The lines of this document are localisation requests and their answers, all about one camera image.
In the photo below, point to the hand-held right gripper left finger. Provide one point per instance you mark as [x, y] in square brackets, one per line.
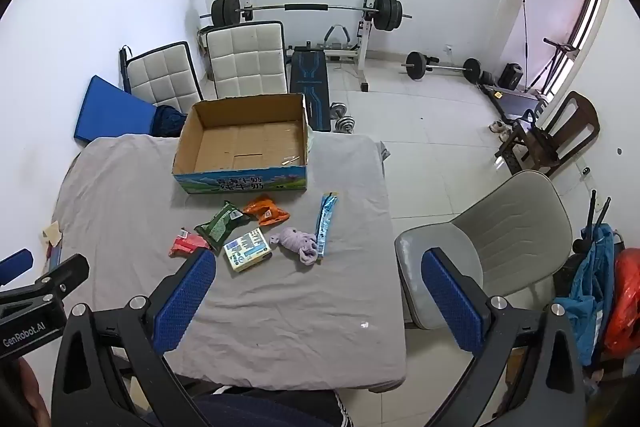
[187, 297]

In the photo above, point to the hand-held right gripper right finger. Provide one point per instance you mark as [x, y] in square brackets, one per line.
[450, 297]

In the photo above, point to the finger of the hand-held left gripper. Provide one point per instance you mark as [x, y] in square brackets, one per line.
[15, 264]
[60, 279]

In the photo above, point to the red snack packet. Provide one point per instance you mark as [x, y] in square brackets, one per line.
[185, 244]

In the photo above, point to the white tissue pack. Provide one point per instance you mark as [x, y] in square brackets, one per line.
[247, 249]

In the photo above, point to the green snack packet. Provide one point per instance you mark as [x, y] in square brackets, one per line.
[220, 224]

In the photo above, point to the orange snack packet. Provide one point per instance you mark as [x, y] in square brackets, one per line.
[265, 211]

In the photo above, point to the purple soft cloth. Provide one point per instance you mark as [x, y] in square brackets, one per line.
[295, 244]

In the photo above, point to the long blue snack packet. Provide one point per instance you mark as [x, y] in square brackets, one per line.
[325, 227]

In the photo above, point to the cardboard box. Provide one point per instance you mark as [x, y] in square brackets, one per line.
[200, 147]

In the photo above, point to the beige paper piece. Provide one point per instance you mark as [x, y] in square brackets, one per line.
[51, 237]

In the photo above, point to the grey office chair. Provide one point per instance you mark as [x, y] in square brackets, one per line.
[505, 227]

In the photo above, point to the person's dark pants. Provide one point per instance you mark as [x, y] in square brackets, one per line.
[270, 409]

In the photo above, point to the blue jacket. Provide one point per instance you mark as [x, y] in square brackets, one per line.
[592, 287]

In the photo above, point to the thin black rods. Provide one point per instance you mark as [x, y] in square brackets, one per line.
[591, 217]

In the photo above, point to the white shoe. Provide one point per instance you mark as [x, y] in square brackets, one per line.
[504, 133]
[496, 126]

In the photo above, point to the orange plastic bag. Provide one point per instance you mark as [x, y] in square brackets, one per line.
[625, 302]

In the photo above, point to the blue foam mat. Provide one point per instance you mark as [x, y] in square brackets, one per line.
[112, 112]

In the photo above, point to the dark blue cloth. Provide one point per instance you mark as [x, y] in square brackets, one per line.
[169, 122]

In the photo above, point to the chrome dumbbell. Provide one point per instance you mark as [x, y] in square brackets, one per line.
[339, 109]
[345, 125]

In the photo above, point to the black treadmill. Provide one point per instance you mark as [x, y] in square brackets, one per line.
[515, 104]

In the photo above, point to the dark wooden chair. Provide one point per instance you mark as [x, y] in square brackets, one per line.
[580, 122]

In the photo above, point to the white padded chair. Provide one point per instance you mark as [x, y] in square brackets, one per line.
[245, 59]
[160, 79]

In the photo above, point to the black speaker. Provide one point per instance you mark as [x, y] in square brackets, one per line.
[510, 77]

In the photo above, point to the short barbell with black plates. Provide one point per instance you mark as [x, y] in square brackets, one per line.
[417, 64]

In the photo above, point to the black and blue weight bench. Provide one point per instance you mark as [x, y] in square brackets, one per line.
[310, 77]

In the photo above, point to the white barbell rack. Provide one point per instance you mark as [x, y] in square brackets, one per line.
[370, 37]

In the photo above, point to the thin black pole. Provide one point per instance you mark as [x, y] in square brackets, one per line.
[526, 32]

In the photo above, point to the window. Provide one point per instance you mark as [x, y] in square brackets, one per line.
[587, 37]

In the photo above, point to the long barbell with black plates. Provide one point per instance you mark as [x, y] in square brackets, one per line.
[305, 7]

